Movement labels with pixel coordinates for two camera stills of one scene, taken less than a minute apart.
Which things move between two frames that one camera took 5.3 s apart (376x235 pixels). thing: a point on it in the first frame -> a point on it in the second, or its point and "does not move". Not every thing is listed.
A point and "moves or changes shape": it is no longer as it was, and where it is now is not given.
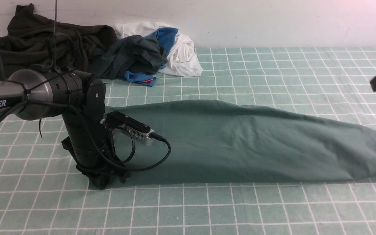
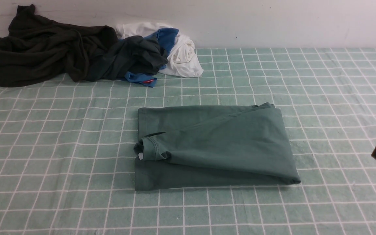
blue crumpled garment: x=165 y=37 does not move
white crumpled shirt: x=180 y=60 does not move
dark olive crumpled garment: x=33 y=41 does not move
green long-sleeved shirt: x=207 y=142 moves or changes shape
